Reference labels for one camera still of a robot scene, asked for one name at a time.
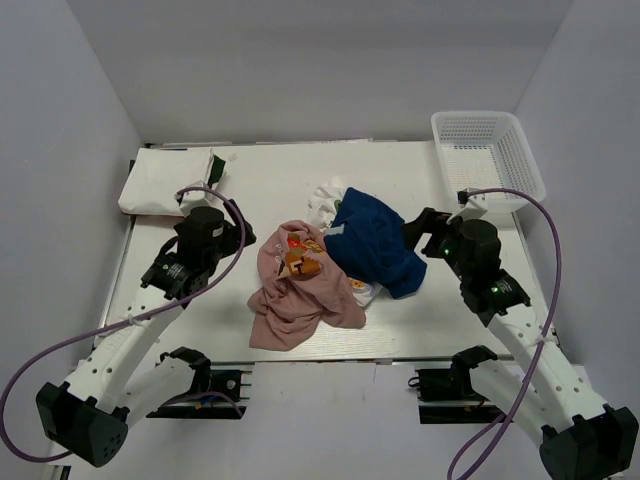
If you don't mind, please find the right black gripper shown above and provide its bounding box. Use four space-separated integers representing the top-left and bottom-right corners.
400 208 471 282

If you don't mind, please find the blue t shirt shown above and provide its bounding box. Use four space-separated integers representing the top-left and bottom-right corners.
324 187 427 299

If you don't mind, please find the pink t shirt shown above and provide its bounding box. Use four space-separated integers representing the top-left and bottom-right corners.
247 220 366 351

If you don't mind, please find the white printed t shirt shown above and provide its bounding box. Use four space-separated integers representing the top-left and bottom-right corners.
306 177 381 309

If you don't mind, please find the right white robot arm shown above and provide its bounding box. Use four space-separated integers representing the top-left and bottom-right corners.
402 208 639 479

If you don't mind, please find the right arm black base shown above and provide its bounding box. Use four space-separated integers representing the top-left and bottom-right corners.
407 368 502 425

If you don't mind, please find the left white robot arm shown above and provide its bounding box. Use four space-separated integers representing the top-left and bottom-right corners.
36 200 256 467

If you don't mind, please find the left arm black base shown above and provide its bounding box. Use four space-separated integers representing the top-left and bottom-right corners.
147 363 254 420

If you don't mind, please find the folded red t shirt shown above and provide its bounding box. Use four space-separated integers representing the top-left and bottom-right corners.
121 212 185 221

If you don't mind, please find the folded green t shirt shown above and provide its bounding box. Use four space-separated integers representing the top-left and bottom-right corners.
207 155 226 188

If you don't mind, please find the folded white t shirt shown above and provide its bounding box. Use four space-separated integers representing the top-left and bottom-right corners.
118 148 213 217

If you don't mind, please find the white plastic basket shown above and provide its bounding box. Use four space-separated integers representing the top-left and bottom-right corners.
431 111 546 214

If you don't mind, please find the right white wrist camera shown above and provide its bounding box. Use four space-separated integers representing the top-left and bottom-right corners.
446 188 488 225

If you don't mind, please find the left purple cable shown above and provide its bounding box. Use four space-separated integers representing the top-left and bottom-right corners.
0 186 247 462

